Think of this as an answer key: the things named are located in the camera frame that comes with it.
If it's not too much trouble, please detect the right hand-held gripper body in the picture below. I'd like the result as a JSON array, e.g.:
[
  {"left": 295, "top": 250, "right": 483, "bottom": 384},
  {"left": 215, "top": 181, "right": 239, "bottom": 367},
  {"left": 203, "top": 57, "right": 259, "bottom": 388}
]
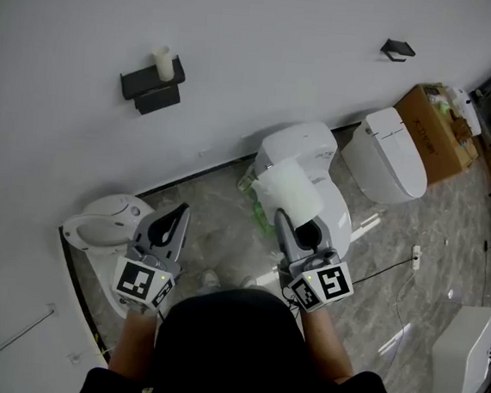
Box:
[{"left": 272, "top": 242, "right": 359, "bottom": 318}]

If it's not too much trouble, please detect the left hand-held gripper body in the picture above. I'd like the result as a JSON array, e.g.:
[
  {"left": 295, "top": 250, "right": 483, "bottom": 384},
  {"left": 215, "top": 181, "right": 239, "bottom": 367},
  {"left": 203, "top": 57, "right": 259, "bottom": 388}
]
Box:
[{"left": 110, "top": 239, "right": 185, "bottom": 316}]

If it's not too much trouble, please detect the white toilet paper roll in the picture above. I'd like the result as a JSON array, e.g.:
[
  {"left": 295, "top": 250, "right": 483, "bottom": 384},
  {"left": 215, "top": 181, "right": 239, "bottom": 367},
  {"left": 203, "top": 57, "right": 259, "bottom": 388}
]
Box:
[{"left": 249, "top": 154, "right": 330, "bottom": 230}]

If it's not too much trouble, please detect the black toilet paper holder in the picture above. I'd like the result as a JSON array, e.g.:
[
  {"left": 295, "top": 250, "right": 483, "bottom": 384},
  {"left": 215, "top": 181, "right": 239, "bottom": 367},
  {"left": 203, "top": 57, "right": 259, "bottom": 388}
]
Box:
[{"left": 115, "top": 49, "right": 188, "bottom": 120}]

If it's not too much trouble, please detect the thin used toilet paper roll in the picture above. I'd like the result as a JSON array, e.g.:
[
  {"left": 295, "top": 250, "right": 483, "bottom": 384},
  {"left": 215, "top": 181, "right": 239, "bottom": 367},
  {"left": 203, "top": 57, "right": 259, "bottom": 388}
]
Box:
[{"left": 148, "top": 44, "right": 180, "bottom": 83}]

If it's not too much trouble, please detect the person's right forearm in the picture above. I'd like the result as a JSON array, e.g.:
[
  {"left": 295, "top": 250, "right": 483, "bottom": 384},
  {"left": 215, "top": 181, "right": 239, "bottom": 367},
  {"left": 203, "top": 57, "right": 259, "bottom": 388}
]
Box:
[{"left": 293, "top": 300, "right": 362, "bottom": 387}]

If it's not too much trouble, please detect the person's left forearm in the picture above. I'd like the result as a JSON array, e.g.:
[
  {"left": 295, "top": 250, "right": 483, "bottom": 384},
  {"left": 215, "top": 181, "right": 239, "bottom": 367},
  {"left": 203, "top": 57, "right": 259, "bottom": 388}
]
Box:
[{"left": 106, "top": 304, "right": 161, "bottom": 383}]

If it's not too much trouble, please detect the white toilet with control panel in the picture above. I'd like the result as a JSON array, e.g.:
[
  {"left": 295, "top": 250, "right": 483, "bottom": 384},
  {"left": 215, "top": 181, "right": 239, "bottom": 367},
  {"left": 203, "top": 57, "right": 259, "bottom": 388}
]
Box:
[{"left": 245, "top": 115, "right": 364, "bottom": 267}]

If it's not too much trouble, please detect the plain white toilet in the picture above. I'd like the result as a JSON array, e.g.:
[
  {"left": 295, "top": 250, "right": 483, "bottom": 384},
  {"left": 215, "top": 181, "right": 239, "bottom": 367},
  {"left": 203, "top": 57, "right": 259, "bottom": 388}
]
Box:
[{"left": 336, "top": 101, "right": 436, "bottom": 209}]

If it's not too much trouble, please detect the green plastic bottle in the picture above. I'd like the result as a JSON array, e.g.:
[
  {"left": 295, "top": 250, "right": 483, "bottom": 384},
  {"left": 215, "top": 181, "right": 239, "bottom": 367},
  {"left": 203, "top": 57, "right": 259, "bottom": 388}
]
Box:
[{"left": 233, "top": 168, "right": 281, "bottom": 239}]

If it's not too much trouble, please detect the white floor strip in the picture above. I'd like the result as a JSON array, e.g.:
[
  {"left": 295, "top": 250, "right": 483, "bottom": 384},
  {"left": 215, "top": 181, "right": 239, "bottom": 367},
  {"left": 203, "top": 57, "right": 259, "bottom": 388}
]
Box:
[{"left": 350, "top": 209, "right": 384, "bottom": 245}]

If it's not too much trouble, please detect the person's left white shoe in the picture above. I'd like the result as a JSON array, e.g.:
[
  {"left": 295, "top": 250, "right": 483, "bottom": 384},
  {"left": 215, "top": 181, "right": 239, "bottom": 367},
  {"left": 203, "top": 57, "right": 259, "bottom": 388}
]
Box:
[{"left": 199, "top": 267, "right": 223, "bottom": 294}]

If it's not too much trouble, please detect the person's white shoe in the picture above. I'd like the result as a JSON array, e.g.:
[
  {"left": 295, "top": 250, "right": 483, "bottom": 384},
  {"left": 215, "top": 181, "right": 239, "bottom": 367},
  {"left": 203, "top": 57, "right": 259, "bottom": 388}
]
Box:
[
  {"left": 199, "top": 267, "right": 223, "bottom": 294},
  {"left": 239, "top": 274, "right": 261, "bottom": 292}
]

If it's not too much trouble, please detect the person's right white shoe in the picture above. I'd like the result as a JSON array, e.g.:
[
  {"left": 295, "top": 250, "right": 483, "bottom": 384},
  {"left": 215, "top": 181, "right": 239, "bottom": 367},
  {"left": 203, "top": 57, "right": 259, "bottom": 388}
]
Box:
[{"left": 239, "top": 274, "right": 261, "bottom": 292}]

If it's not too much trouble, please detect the white power strip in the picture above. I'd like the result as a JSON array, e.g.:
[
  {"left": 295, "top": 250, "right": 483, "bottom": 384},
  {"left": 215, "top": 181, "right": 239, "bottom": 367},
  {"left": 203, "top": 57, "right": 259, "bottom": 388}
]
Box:
[{"left": 409, "top": 244, "right": 424, "bottom": 271}]

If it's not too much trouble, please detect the brown cardboard box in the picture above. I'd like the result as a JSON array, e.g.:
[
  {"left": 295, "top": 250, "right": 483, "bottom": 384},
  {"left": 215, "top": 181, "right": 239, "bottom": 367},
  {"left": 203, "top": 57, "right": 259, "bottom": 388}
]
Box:
[{"left": 385, "top": 78, "right": 487, "bottom": 192}]

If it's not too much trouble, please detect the chrome towel bar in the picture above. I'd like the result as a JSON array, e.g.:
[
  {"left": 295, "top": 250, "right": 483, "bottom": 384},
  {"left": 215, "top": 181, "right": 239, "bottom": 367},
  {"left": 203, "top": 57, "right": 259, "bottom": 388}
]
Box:
[{"left": 0, "top": 298, "right": 58, "bottom": 393}]

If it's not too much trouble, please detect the white cabinet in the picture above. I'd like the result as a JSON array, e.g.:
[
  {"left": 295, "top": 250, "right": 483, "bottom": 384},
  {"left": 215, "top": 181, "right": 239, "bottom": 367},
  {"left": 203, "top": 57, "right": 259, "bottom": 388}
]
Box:
[{"left": 427, "top": 300, "right": 491, "bottom": 393}]

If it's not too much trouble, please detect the white dispenser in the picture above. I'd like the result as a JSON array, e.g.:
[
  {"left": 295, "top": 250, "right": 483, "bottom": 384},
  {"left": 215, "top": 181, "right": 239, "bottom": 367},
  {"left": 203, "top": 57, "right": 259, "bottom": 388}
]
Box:
[{"left": 445, "top": 85, "right": 487, "bottom": 138}]

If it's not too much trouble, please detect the black power cable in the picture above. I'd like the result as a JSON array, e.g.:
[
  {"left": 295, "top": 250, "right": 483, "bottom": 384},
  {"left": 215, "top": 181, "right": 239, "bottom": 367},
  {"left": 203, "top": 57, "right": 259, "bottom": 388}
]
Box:
[{"left": 344, "top": 227, "right": 491, "bottom": 361}]

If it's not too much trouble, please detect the small black wall holder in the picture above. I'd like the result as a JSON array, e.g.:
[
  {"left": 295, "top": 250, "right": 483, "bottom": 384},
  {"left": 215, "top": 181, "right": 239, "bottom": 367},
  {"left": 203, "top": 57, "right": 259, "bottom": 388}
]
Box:
[{"left": 378, "top": 37, "right": 419, "bottom": 67}]

